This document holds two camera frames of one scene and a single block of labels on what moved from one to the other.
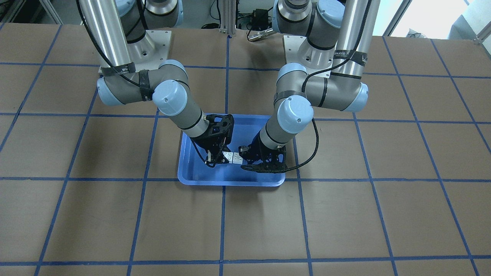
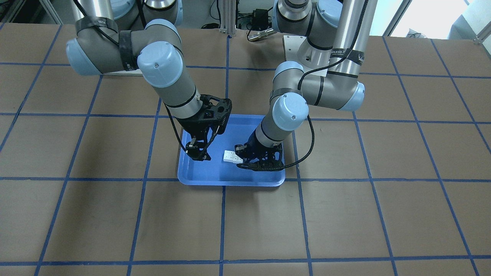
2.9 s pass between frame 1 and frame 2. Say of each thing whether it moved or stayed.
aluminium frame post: stayed
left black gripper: stayed
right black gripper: moved
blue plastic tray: stayed
